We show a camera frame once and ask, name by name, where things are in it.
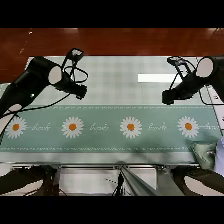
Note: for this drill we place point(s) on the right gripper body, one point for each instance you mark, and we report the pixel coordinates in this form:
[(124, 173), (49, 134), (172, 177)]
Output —
[(178, 91)]

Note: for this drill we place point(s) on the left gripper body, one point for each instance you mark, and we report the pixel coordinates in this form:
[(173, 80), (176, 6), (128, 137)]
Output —
[(73, 89)]

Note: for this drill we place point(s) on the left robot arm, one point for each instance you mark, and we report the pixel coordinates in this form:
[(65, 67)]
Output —
[(30, 80)]

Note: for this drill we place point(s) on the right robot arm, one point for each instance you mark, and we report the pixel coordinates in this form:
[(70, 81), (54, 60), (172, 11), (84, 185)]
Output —
[(210, 71)]

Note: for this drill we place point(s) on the pale green garment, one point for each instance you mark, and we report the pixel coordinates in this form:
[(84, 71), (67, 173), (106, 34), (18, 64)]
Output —
[(204, 155)]

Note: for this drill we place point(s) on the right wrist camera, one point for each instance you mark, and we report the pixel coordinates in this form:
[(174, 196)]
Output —
[(176, 61)]

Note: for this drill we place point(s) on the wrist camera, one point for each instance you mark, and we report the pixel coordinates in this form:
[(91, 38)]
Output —
[(75, 53), (176, 61)]

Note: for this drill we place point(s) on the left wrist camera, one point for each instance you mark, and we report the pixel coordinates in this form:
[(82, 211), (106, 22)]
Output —
[(75, 53)]

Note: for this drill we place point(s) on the silver frame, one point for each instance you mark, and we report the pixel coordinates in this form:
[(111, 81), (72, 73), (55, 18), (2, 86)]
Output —
[(140, 183)]

